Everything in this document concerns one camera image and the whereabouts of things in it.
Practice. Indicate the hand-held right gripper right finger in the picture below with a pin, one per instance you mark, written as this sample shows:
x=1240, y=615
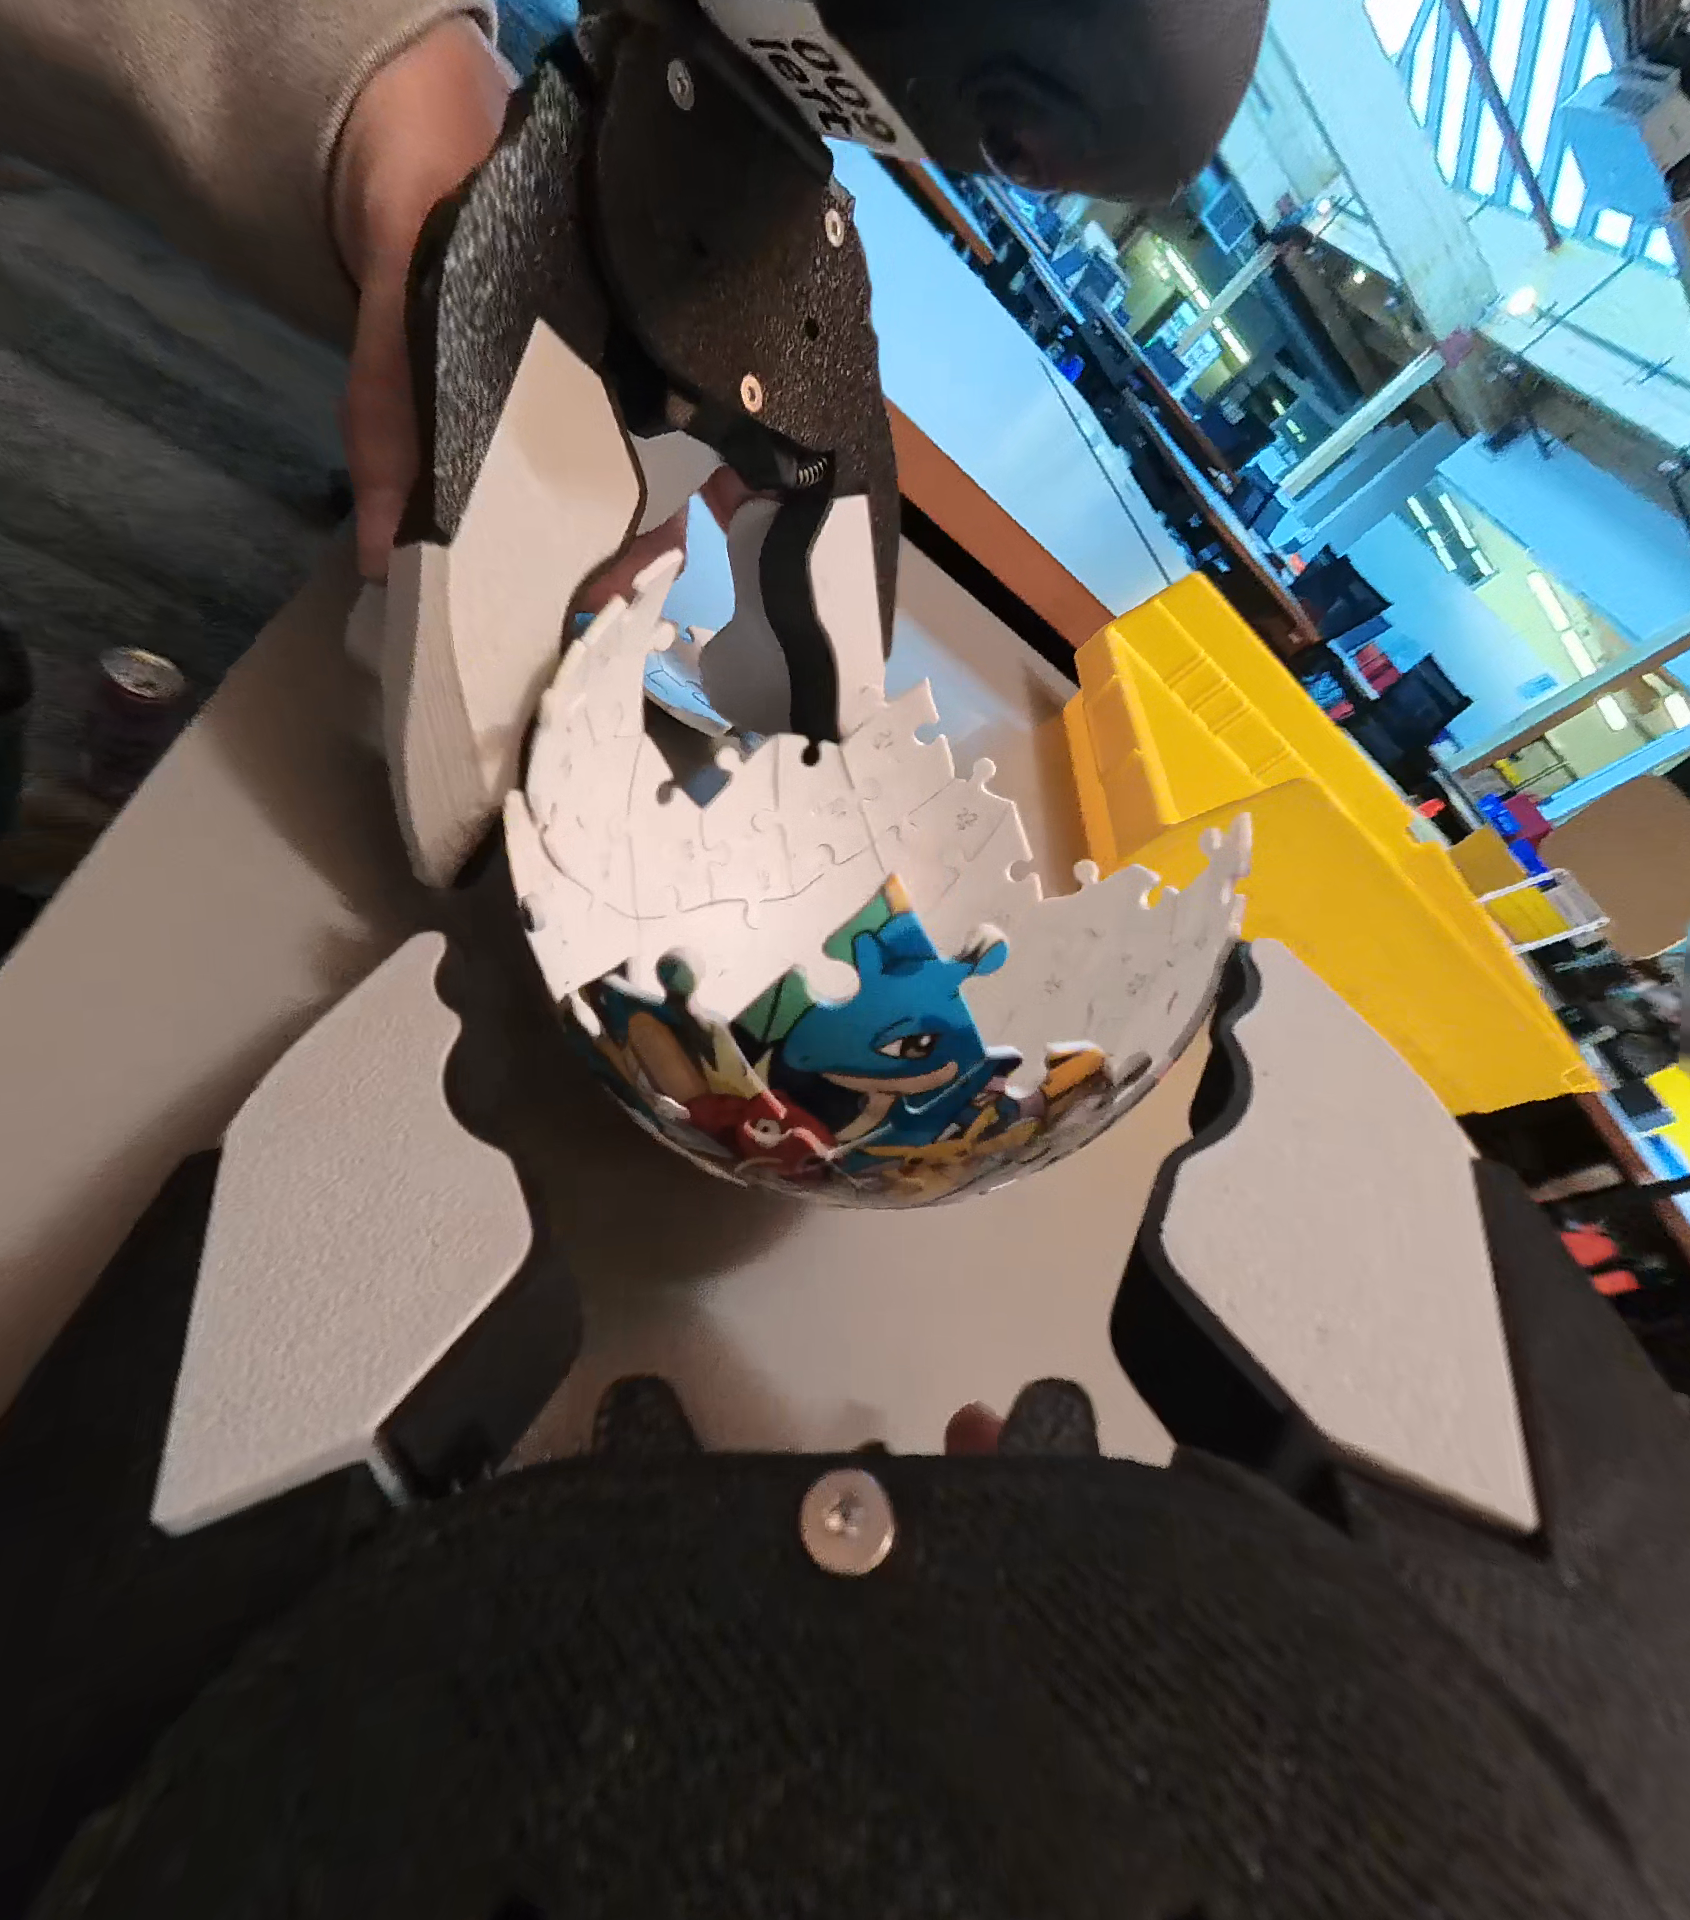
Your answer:
x=1324, y=1201

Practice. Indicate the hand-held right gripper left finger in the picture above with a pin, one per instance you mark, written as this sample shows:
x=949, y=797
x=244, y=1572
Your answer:
x=351, y=1201

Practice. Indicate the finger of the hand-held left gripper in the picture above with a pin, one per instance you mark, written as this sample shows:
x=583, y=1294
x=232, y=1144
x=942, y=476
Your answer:
x=853, y=601
x=561, y=494

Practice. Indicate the white puzzle piece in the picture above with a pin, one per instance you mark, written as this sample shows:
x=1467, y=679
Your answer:
x=688, y=693

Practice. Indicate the cartoon print puzzle ball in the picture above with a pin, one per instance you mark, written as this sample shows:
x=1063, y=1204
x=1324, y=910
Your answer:
x=724, y=855

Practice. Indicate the person's left forearm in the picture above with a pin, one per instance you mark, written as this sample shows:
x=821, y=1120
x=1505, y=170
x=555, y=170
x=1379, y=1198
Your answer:
x=110, y=105

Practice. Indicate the person's left hand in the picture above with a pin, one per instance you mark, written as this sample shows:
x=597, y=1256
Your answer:
x=388, y=300

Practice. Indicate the person's right hand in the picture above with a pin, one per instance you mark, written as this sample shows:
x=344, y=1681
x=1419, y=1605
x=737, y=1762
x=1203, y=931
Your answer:
x=974, y=1432

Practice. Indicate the wooden edged desk divider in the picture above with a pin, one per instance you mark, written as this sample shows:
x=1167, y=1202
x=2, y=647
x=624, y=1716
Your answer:
x=988, y=518

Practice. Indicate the yellow plastic bin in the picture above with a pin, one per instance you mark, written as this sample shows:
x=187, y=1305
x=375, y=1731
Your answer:
x=1294, y=841

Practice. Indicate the cardboard box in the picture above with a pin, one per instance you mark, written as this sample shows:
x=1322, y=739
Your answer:
x=1641, y=870

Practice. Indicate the drink can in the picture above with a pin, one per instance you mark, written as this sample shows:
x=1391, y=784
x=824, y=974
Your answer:
x=137, y=721

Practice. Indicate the white wall unit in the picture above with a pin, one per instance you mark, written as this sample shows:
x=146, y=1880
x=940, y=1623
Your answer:
x=1633, y=134

